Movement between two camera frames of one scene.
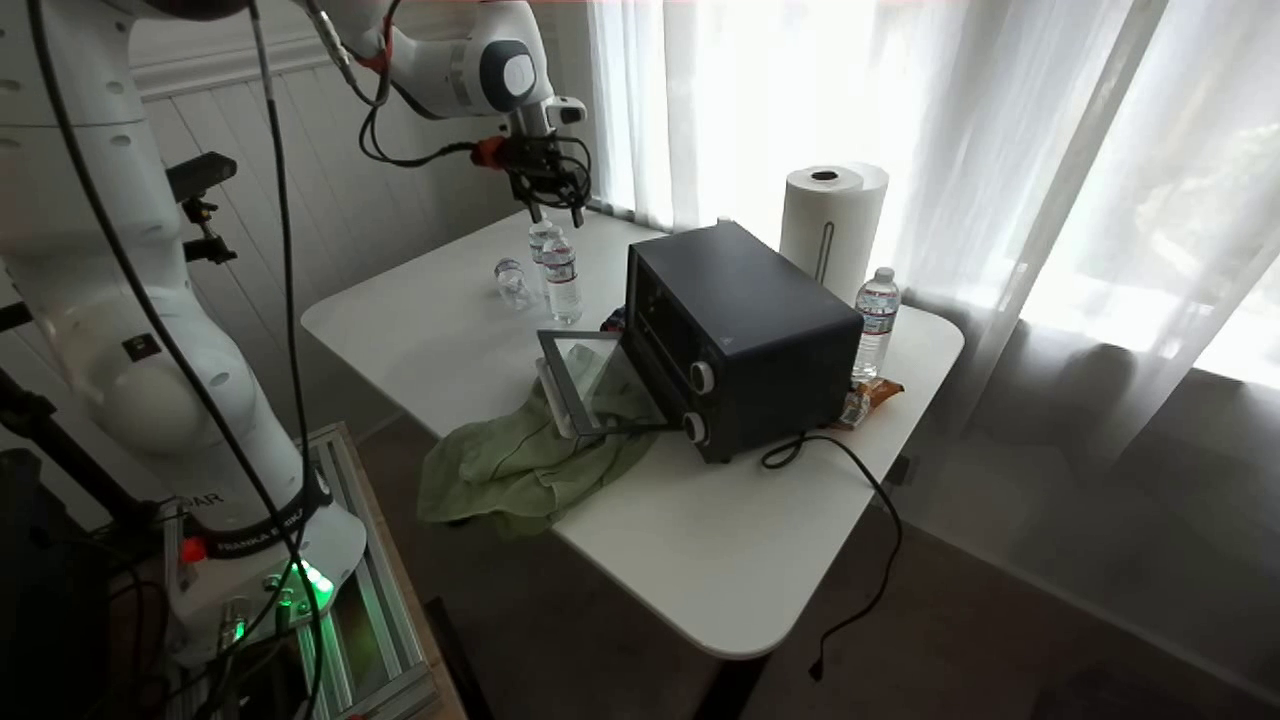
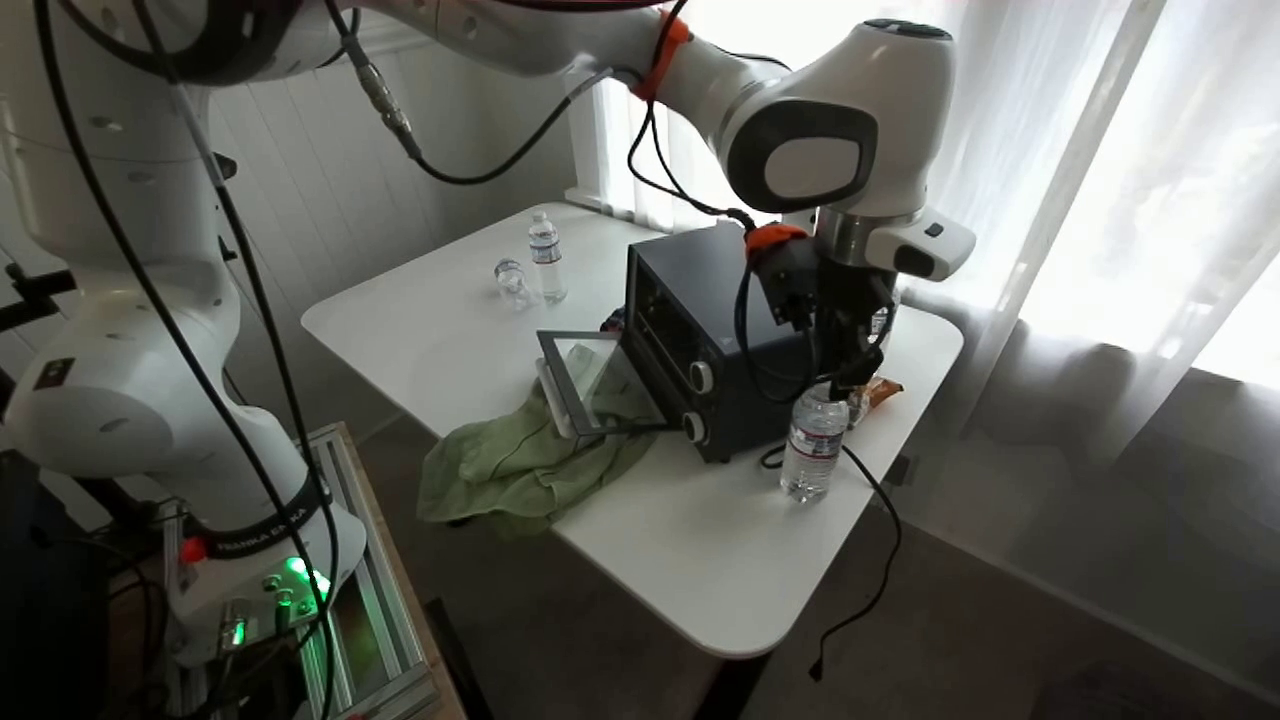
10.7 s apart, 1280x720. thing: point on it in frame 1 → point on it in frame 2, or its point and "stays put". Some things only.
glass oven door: [579, 367] stays put
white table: [729, 548] stays put
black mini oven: [732, 340] stays put
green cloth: [518, 467] stays put
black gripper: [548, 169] → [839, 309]
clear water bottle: [557, 270] → [815, 441]
